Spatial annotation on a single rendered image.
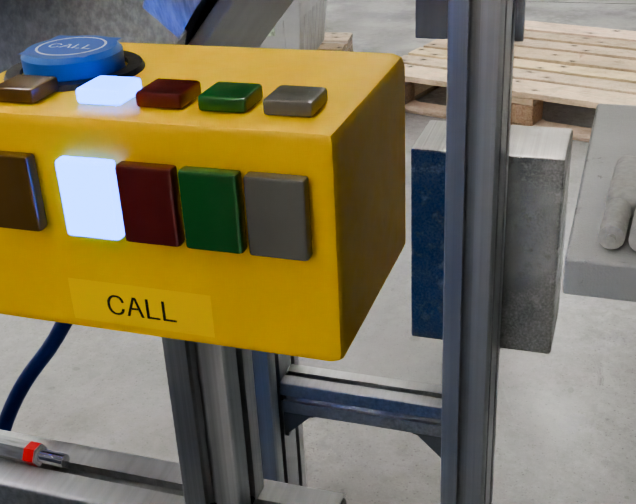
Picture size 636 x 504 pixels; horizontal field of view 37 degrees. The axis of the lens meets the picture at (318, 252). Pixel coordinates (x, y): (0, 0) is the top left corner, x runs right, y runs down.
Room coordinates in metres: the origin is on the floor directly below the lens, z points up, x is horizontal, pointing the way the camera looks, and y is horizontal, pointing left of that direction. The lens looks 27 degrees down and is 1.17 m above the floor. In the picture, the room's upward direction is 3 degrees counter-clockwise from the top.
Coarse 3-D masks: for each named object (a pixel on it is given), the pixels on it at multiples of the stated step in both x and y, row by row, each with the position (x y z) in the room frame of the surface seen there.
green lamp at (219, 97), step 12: (216, 84) 0.32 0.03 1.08; (228, 84) 0.32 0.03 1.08; (240, 84) 0.32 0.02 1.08; (252, 84) 0.32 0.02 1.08; (204, 96) 0.31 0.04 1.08; (216, 96) 0.31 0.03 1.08; (228, 96) 0.31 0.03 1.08; (240, 96) 0.31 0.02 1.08; (252, 96) 0.31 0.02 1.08; (204, 108) 0.31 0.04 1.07; (216, 108) 0.31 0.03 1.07; (228, 108) 0.31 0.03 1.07; (240, 108) 0.31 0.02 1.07
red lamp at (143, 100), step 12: (156, 84) 0.33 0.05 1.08; (168, 84) 0.33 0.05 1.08; (180, 84) 0.33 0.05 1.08; (192, 84) 0.33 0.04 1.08; (144, 96) 0.32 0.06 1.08; (156, 96) 0.32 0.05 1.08; (168, 96) 0.32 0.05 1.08; (180, 96) 0.32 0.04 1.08; (192, 96) 0.32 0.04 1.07; (168, 108) 0.32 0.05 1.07; (180, 108) 0.32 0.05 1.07
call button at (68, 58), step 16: (32, 48) 0.37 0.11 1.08; (48, 48) 0.37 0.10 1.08; (64, 48) 0.37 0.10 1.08; (80, 48) 0.37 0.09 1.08; (96, 48) 0.37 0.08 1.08; (112, 48) 0.37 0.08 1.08; (32, 64) 0.36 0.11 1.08; (48, 64) 0.35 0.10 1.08; (64, 64) 0.35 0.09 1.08; (80, 64) 0.35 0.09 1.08; (96, 64) 0.36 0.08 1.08; (112, 64) 0.36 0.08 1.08; (64, 80) 0.35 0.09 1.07
